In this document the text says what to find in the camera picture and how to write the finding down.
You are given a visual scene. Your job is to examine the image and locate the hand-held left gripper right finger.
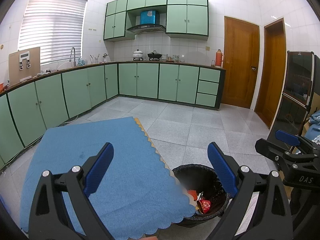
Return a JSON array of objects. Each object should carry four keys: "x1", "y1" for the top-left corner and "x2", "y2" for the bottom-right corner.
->
[{"x1": 207, "y1": 142, "x2": 293, "y2": 240}]

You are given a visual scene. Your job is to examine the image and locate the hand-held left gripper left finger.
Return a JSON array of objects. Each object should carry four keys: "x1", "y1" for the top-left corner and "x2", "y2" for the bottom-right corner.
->
[{"x1": 28, "y1": 142, "x2": 115, "y2": 240}]

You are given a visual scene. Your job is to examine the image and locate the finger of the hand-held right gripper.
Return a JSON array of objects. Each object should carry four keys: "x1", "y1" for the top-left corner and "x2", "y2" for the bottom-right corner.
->
[
  {"x1": 275, "y1": 129, "x2": 320, "y2": 153},
  {"x1": 255, "y1": 138, "x2": 320, "y2": 168}
]

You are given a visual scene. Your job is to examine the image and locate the black trash bin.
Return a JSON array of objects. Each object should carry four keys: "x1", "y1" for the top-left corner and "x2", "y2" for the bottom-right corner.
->
[{"x1": 172, "y1": 164, "x2": 234, "y2": 222}]

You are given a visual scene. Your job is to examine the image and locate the red paper cup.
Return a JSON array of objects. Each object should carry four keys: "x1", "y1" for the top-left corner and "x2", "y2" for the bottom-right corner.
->
[{"x1": 196, "y1": 199, "x2": 212, "y2": 214}]

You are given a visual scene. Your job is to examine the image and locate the blue tablecloth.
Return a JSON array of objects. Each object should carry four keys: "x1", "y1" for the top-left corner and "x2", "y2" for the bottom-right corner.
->
[{"x1": 20, "y1": 116, "x2": 197, "y2": 239}]

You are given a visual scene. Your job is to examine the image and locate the light blue cloth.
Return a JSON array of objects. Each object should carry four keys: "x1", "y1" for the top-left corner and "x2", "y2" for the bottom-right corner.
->
[{"x1": 309, "y1": 112, "x2": 320, "y2": 140}]

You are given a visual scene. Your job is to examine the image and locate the black glass cabinet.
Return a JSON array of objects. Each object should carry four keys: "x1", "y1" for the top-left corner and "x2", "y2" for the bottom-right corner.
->
[{"x1": 266, "y1": 51, "x2": 320, "y2": 153}]

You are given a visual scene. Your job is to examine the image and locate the wooden door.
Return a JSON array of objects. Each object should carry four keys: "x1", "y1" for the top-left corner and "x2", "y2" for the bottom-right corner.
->
[
  {"x1": 221, "y1": 16, "x2": 260, "y2": 109},
  {"x1": 254, "y1": 17, "x2": 287, "y2": 129}
]

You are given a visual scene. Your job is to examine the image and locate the green base cabinets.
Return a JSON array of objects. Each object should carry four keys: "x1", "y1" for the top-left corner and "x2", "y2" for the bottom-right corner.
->
[{"x1": 0, "y1": 62, "x2": 226, "y2": 170}]

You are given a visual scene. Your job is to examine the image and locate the steel kitchen faucet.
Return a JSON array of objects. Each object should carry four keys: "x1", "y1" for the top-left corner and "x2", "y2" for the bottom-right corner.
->
[{"x1": 69, "y1": 47, "x2": 77, "y2": 67}]

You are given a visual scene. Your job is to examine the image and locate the wooden board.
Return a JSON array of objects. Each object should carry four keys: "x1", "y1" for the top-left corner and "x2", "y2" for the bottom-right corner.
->
[{"x1": 8, "y1": 46, "x2": 41, "y2": 82}]

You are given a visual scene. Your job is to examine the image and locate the black wok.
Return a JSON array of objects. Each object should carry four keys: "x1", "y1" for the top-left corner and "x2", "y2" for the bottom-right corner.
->
[{"x1": 147, "y1": 51, "x2": 163, "y2": 61}]

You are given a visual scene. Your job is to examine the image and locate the black range hood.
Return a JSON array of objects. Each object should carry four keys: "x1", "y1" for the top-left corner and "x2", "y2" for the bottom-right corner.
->
[{"x1": 126, "y1": 24, "x2": 167, "y2": 34}]

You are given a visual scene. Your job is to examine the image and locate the white window blind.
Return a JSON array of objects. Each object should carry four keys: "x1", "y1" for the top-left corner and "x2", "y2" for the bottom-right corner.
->
[{"x1": 17, "y1": 0, "x2": 88, "y2": 64}]

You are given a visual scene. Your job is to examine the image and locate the white metal bracket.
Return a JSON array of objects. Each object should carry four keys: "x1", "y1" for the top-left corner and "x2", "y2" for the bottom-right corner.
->
[{"x1": 18, "y1": 51, "x2": 32, "y2": 70}]

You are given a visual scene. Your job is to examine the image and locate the green wall cabinets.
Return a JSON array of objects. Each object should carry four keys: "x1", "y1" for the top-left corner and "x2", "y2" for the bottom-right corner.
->
[{"x1": 103, "y1": 0, "x2": 209, "y2": 42}]

